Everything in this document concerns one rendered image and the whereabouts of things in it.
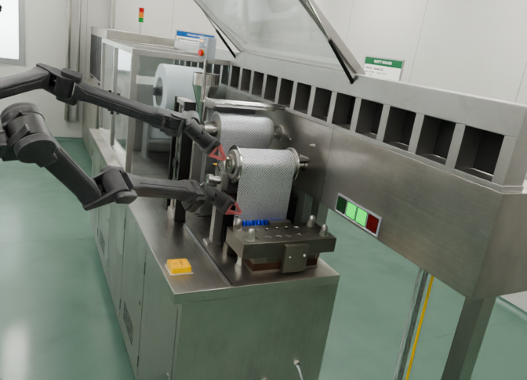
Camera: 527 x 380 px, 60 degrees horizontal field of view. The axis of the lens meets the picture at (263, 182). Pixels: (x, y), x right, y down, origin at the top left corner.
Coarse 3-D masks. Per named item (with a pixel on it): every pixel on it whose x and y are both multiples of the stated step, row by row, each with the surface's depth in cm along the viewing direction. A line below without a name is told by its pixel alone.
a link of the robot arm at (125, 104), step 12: (60, 72) 154; (72, 72) 155; (84, 84) 157; (72, 96) 156; (84, 96) 157; (96, 96) 157; (108, 96) 158; (120, 96) 161; (108, 108) 159; (120, 108) 159; (132, 108) 160; (144, 108) 161; (156, 108) 164; (144, 120) 162; (156, 120) 162; (168, 120) 163; (180, 120) 164; (168, 132) 165
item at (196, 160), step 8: (200, 88) 233; (208, 88) 233; (216, 88) 236; (200, 96) 236; (208, 96) 236; (200, 104) 238; (200, 112) 240; (200, 120) 242; (192, 144) 244; (192, 152) 244; (200, 152) 245; (192, 160) 244; (200, 160) 246; (192, 168) 246; (200, 168) 248; (192, 176) 247; (200, 176) 249
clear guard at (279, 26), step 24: (216, 0) 217; (240, 0) 194; (264, 0) 175; (288, 0) 160; (240, 24) 222; (264, 24) 198; (288, 24) 179; (312, 24) 162; (264, 48) 225; (288, 48) 201; (312, 48) 181
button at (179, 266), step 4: (168, 260) 165; (172, 260) 165; (176, 260) 166; (180, 260) 166; (184, 260) 167; (168, 264) 165; (172, 264) 163; (176, 264) 163; (180, 264) 163; (184, 264) 164; (188, 264) 164; (172, 268) 160; (176, 268) 161; (180, 268) 161; (184, 268) 162; (188, 268) 163; (172, 272) 160; (176, 272) 161; (180, 272) 162; (184, 272) 162; (188, 272) 163
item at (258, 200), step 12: (240, 180) 176; (252, 180) 178; (264, 180) 180; (276, 180) 183; (288, 180) 185; (240, 192) 177; (252, 192) 179; (264, 192) 182; (276, 192) 184; (288, 192) 187; (240, 204) 179; (252, 204) 181; (264, 204) 184; (276, 204) 186; (288, 204) 189; (240, 216) 181; (252, 216) 183; (264, 216) 186; (276, 216) 188
